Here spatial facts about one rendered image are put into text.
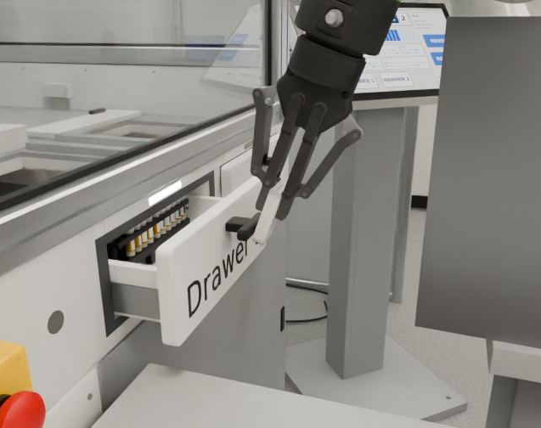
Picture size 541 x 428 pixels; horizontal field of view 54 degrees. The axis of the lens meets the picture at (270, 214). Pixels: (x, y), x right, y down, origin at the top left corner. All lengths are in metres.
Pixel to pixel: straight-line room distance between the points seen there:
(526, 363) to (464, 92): 0.34
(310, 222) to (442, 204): 1.70
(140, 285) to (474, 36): 0.44
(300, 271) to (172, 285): 1.92
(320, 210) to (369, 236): 0.71
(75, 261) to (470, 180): 0.44
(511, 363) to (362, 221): 0.93
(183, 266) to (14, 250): 0.16
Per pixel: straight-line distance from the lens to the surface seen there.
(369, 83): 1.40
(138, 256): 0.66
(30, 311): 0.50
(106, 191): 0.56
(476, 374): 2.03
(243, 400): 0.59
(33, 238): 0.48
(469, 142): 0.64
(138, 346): 0.67
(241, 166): 0.85
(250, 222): 0.63
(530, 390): 0.81
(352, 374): 1.83
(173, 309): 0.54
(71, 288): 0.54
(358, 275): 1.65
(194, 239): 0.56
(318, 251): 2.37
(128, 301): 0.59
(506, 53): 0.63
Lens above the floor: 1.13
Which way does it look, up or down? 19 degrees down
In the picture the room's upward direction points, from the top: straight up
